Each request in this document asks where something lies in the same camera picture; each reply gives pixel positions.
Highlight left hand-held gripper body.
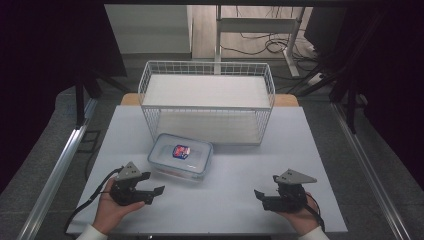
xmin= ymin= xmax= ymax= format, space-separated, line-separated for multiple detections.
xmin=109 ymin=161 xmax=148 ymax=206

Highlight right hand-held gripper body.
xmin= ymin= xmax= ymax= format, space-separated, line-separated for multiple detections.
xmin=276 ymin=168 xmax=318 ymax=214

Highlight person's right hand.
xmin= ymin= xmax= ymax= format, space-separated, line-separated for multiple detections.
xmin=276 ymin=192 xmax=323 ymax=237

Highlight person's left hand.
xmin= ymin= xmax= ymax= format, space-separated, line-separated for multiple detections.
xmin=92 ymin=177 xmax=146 ymax=235

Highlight red and blue small packet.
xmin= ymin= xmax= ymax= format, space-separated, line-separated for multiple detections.
xmin=171 ymin=144 xmax=192 ymax=160

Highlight person's right white sleeve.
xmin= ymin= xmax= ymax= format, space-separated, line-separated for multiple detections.
xmin=297 ymin=226 xmax=326 ymax=240

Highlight person's white sleeve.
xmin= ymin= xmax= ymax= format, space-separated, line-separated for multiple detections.
xmin=75 ymin=223 xmax=109 ymax=240
xmin=297 ymin=226 xmax=326 ymax=240

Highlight clear plastic lidded container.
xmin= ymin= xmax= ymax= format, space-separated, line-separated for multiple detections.
xmin=147 ymin=132 xmax=215 ymax=183

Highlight person's left white sleeve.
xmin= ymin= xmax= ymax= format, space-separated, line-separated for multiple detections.
xmin=75 ymin=223 xmax=109 ymax=240

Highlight black stand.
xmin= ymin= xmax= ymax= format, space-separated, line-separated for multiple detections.
xmin=73 ymin=64 xmax=132 ymax=130
xmin=293 ymin=63 xmax=369 ymax=135

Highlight white power strip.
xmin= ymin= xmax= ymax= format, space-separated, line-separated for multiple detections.
xmin=305 ymin=72 xmax=327 ymax=87

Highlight white cabinet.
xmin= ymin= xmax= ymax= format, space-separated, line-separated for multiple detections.
xmin=103 ymin=4 xmax=194 ymax=55

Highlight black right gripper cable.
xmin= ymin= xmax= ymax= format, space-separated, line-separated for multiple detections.
xmin=303 ymin=194 xmax=326 ymax=233

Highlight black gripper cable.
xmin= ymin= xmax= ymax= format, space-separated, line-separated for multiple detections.
xmin=64 ymin=166 xmax=124 ymax=235
xmin=303 ymin=194 xmax=326 ymax=233

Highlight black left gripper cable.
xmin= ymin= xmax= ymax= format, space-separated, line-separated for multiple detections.
xmin=64 ymin=166 xmax=124 ymax=235

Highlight aluminium frame rail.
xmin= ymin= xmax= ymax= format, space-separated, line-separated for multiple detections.
xmin=16 ymin=97 xmax=98 ymax=240
xmin=330 ymin=101 xmax=414 ymax=240

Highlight white wire basket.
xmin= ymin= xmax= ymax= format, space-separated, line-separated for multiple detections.
xmin=137 ymin=60 xmax=277 ymax=147

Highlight black floor cables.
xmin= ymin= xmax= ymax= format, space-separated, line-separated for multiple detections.
xmin=220 ymin=5 xmax=322 ymax=69

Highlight white metal desk frame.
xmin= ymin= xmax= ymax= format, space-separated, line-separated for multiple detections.
xmin=214 ymin=4 xmax=307 ymax=78

